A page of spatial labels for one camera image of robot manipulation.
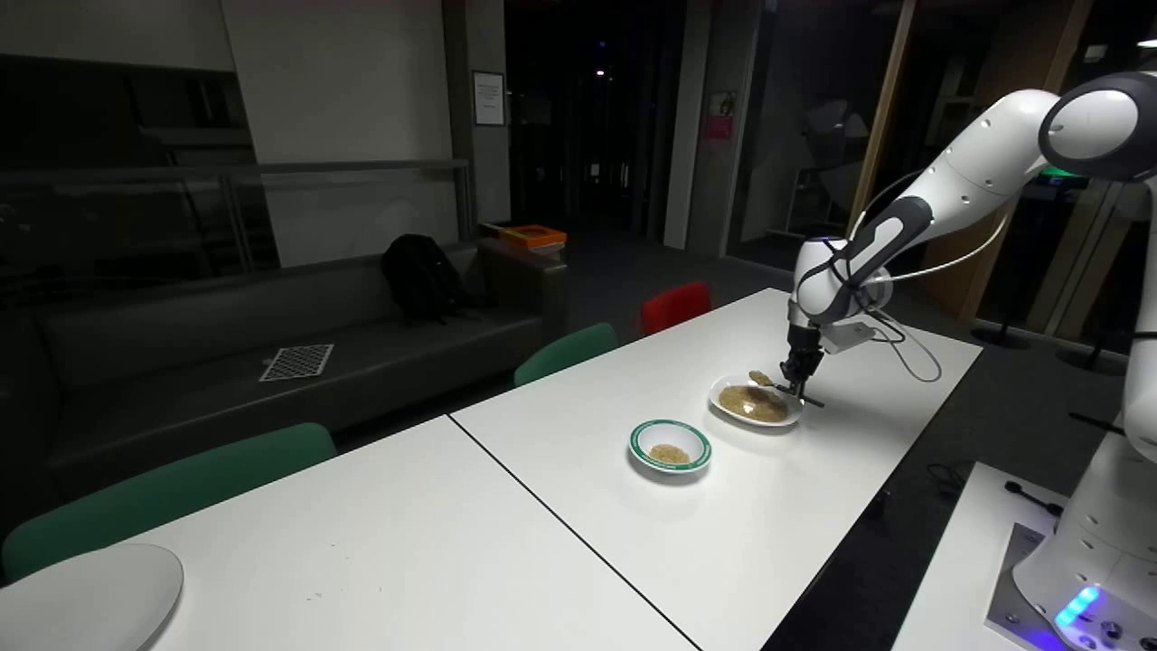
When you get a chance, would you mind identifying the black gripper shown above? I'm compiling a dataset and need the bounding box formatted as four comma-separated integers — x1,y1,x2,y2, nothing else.
782,317,832,393

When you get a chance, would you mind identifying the large brown sugar heap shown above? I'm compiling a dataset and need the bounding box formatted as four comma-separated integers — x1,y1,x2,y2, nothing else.
720,383,796,427

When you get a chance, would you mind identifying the green and white bowl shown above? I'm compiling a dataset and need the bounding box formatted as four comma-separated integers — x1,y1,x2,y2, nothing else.
624,416,716,485

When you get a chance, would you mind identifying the red chair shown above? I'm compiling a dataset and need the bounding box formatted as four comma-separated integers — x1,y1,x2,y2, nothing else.
632,277,720,339

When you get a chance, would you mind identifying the green chair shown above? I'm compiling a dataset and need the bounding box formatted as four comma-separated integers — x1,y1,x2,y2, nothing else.
0,421,344,585
512,317,638,392

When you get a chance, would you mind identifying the black small tool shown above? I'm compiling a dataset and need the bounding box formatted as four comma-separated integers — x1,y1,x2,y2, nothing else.
1003,479,1066,521

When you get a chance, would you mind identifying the orange lidded bin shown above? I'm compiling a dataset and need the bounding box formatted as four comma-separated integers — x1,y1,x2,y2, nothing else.
481,218,574,295

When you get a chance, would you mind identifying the black backpack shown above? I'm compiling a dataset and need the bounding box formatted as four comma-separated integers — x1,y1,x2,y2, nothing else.
379,232,471,328

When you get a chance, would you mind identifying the paper sheet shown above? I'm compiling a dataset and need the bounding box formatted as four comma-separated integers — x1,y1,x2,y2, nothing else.
257,339,341,386

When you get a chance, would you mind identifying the grey sofa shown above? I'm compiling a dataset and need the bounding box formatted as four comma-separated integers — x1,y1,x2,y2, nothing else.
0,246,552,488

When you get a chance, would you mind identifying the white round chair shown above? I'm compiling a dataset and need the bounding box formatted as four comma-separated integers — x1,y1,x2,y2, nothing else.
0,544,188,651

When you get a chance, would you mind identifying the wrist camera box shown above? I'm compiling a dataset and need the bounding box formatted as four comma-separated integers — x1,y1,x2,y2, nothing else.
829,316,876,356

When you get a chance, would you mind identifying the red wall sign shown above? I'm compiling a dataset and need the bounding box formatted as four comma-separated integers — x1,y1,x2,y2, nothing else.
703,90,741,150

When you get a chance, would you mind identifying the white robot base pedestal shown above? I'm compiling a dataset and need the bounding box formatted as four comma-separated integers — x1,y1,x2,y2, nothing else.
988,421,1157,651

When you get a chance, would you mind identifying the white wall poster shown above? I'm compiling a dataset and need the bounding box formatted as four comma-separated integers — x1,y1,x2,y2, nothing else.
471,68,510,130

